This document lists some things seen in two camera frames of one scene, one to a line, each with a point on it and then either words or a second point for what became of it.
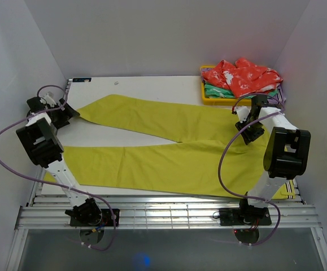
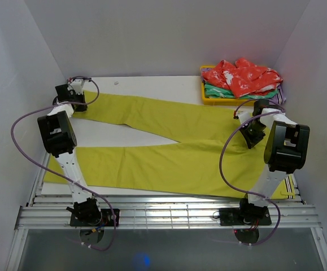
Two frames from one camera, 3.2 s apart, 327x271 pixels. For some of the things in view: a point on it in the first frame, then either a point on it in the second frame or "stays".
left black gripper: x=69 y=112 -> x=81 y=97
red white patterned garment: x=243 y=78 stays
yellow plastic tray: x=221 y=101 stays
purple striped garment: x=278 y=98 stays
